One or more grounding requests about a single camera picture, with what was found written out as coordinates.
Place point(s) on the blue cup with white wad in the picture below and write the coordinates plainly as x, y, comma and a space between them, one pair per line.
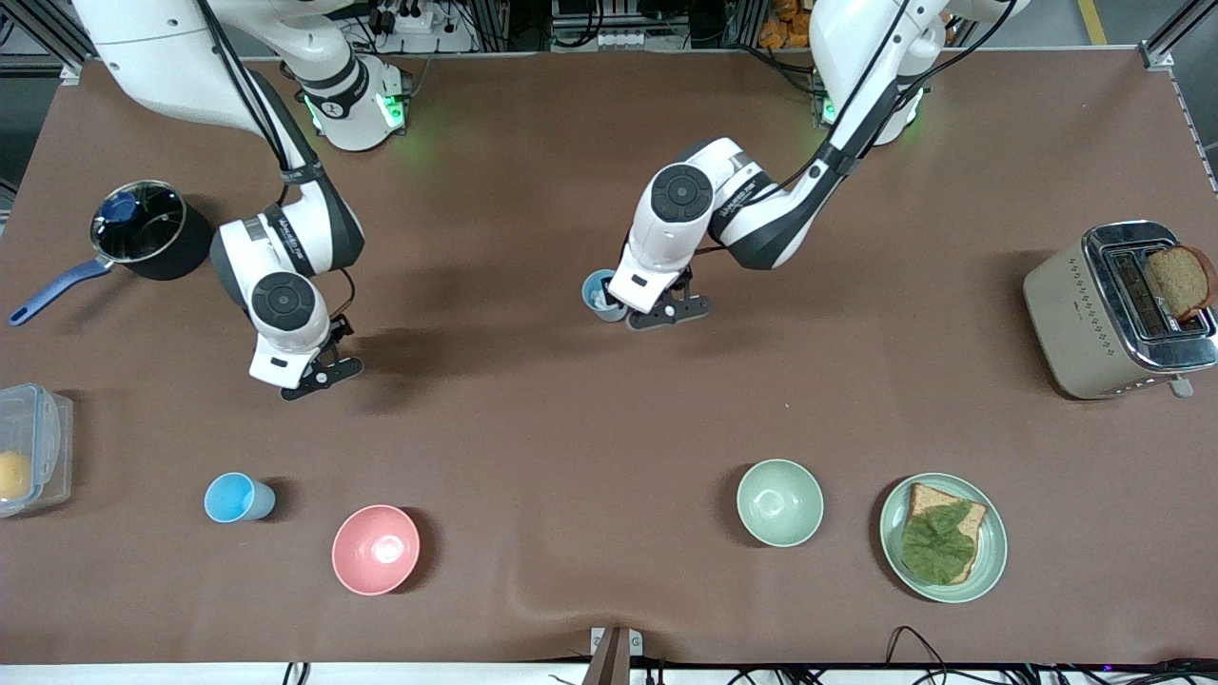
592, 283

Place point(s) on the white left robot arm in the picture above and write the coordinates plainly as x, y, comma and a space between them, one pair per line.
761, 209

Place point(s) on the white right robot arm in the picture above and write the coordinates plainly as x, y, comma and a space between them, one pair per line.
285, 238

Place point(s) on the white paper wad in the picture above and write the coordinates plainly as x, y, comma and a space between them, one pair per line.
599, 298

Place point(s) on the brown table mat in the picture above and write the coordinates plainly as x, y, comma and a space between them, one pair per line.
571, 428

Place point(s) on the plain blue cup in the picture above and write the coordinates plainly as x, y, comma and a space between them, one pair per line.
233, 498

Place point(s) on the glass lid blue knob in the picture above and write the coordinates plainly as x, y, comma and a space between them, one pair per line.
152, 228

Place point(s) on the pink bowl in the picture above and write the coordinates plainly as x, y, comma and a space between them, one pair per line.
376, 550

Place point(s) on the green bowl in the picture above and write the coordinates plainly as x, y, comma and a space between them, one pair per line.
780, 502

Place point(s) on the small white power strip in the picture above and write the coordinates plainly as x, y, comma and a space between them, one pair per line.
618, 40

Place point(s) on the bag of orange bread rolls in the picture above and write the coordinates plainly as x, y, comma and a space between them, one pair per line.
785, 29

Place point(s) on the clear plastic container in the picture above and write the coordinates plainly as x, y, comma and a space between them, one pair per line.
48, 447

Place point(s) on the brown bread slice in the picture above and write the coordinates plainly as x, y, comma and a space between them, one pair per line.
928, 498

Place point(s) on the yellow food piece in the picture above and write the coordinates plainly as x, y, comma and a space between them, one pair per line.
11, 474

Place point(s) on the green lettuce leaf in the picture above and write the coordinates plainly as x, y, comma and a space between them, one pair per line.
937, 547

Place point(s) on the beige chrome toaster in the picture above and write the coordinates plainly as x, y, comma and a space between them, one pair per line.
1066, 323

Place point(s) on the green plate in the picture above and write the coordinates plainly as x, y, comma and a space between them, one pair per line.
990, 552

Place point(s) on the toasted bread slice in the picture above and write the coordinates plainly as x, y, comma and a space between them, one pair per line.
1180, 281

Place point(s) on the metal corner bracket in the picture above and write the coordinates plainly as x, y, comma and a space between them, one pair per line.
1157, 57
69, 73

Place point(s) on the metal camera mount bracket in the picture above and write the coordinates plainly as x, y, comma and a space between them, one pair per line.
614, 656

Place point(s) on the aluminium frame beam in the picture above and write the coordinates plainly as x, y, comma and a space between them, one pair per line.
40, 24
1180, 27

